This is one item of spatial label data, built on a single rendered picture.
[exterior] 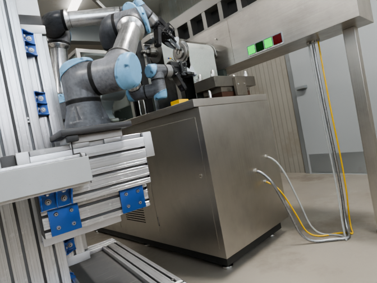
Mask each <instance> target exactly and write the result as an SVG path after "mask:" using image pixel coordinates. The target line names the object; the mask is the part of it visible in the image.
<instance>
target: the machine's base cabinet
mask: <svg viewBox="0 0 377 283"><path fill-rule="evenodd" d="M148 131H150V133H151V138H152V142H153V148H154V153H155V155H154V156H151V157H146V158H147V160H148V165H149V171H150V177H151V182H149V183H146V184H147V187H148V193H149V199H150V205H149V206H147V207H144V208H140V209H137V210H135V211H132V212H129V213H125V214H122V215H121V221H120V222H117V223H114V224H111V225H108V226H106V227H102V228H100V229H97V230H95V232H99V231H101V232H105V233H108V234H112V235H115V236H120V237H122V238H126V239H130V240H134V241H138V242H141V243H144V246H145V247H149V246H151V245H152V246H155V247H159V248H163V249H166V250H171V251H173V252H177V253H181V254H185V255H189V256H192V257H195V258H200V259H203V260H206V261H210V262H214V263H217V264H222V268H223V269H224V270H230V269H232V268H233V262H235V261H236V260H238V259H239V258H241V257H242V256H243V255H245V254H246V253H247V252H249V251H250V250H251V249H253V248H254V247H256V246H257V245H259V244H260V243H261V242H263V241H264V240H265V239H267V238H268V237H270V238H272V237H275V236H276V233H275V232H277V231H278V230H279V229H281V222H282V221H283V220H285V219H286V218H287V217H288V212H287V210H286V209H285V207H284V205H283V203H282V201H281V199H280V197H279V196H278V194H277V192H276V190H275V189H274V188H273V186H272V185H271V184H268V183H264V180H267V179H266V178H265V177H264V176H263V175H261V174H259V173H258V174H256V173H255V169H256V168H258V169H259V170H260V171H262V172H263V173H265V174H266V175H268V176H269V177H270V178H271V180H272V181H273V182H274V183H275V185H276V187H278V188H279V189H280V190H281V191H282V193H284V190H283V184H282V178H281V172H280V169H279V166H278V165H277V164H276V163H275V162H274V161H273V160H272V159H270V158H265V155H266V154H268V155H269V157H272V158H273V159H275V160H276V161H277V162H278V157H277V151H276V147H275V141H274V135H273V129H272V123H271V119H270V113H269V107H268V101H267V100H265V101H254V102H243V103H231V104H220V105H213V106H202V107H196V108H192V109H188V110H186V111H182V112H179V113H175V114H172V115H168V116H164V117H161V118H157V119H154V120H150V121H147V122H143V123H140V124H137V125H133V126H130V127H127V128H125V129H122V136H124V135H131V134H137V133H144V132H148ZM268 182H269V181H268Z"/></svg>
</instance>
